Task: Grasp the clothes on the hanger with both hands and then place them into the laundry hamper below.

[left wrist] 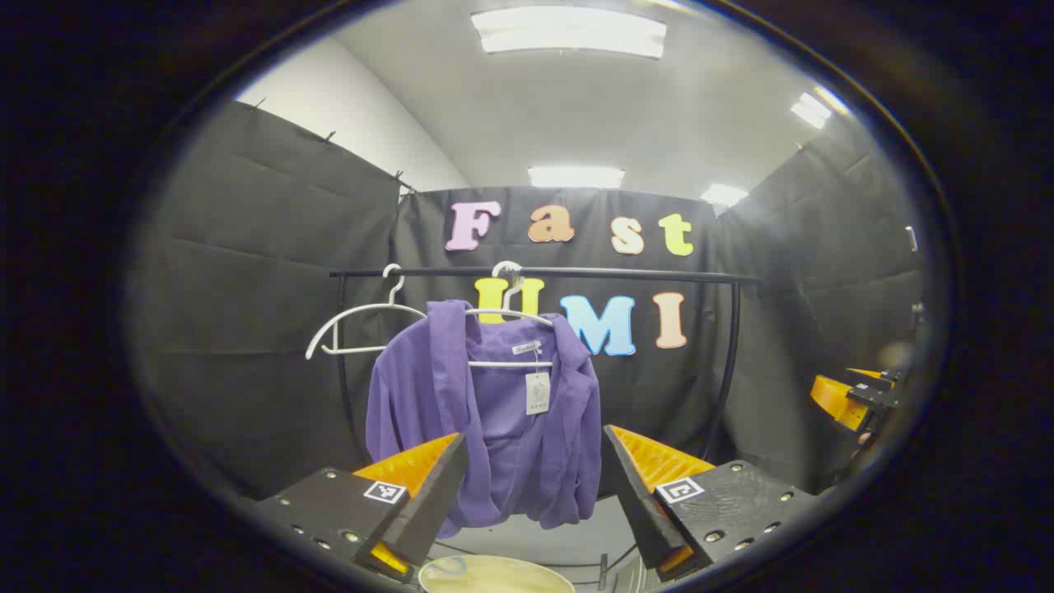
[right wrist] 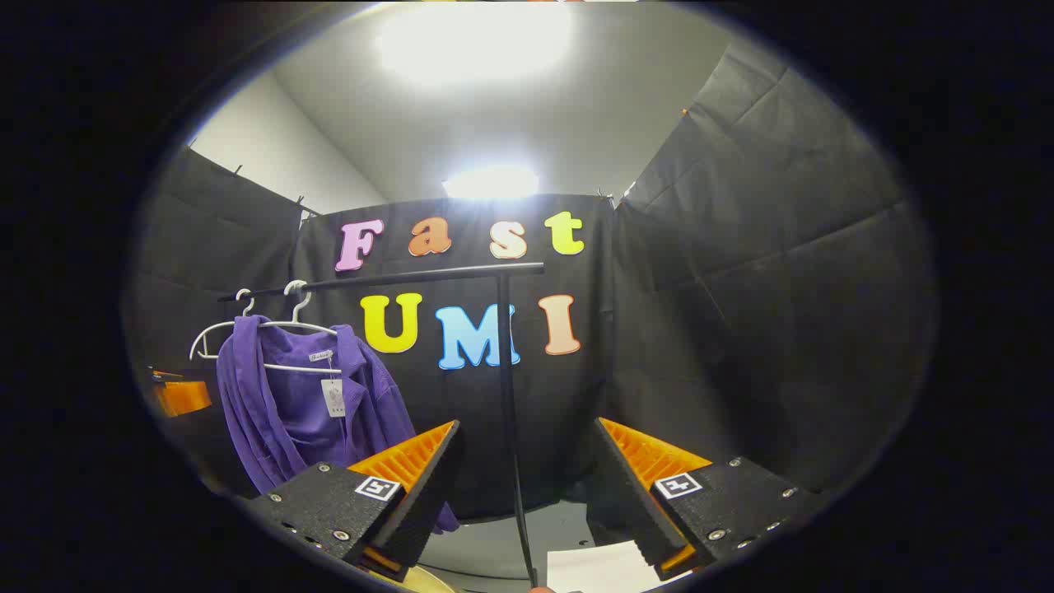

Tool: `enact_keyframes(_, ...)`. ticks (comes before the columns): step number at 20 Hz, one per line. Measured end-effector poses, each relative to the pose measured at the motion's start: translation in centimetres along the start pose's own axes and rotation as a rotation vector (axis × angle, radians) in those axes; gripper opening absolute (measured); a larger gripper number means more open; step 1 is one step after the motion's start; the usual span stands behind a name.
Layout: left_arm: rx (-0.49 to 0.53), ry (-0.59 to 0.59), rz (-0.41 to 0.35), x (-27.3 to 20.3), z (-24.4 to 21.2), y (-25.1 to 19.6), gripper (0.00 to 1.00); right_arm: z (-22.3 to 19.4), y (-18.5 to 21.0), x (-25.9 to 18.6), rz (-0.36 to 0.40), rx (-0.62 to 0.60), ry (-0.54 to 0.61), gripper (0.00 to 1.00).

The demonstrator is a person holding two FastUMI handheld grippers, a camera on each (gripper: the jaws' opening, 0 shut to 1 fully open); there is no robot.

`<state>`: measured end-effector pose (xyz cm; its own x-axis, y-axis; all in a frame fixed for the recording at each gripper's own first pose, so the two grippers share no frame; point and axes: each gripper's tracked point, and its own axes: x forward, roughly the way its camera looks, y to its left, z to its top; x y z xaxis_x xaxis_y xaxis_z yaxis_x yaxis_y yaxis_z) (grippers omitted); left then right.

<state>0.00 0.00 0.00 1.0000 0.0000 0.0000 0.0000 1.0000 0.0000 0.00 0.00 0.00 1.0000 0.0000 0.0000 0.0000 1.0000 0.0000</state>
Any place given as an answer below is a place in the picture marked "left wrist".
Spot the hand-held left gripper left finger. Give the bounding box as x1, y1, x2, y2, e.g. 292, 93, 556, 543
251, 432, 470, 584

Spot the cream laundry hamper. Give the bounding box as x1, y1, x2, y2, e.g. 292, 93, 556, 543
418, 554, 577, 593

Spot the purple ribbed cardigan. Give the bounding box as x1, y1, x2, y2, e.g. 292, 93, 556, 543
365, 299, 602, 540

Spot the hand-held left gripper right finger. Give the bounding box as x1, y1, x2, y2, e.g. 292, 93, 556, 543
603, 424, 816, 581

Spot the black backdrop cloth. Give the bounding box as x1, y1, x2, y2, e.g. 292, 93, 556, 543
136, 99, 927, 503

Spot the white clothes hanger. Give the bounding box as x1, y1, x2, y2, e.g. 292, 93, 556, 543
465, 261, 557, 369
305, 264, 429, 361

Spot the black clothes rack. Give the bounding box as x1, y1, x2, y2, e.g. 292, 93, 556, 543
329, 265, 763, 590

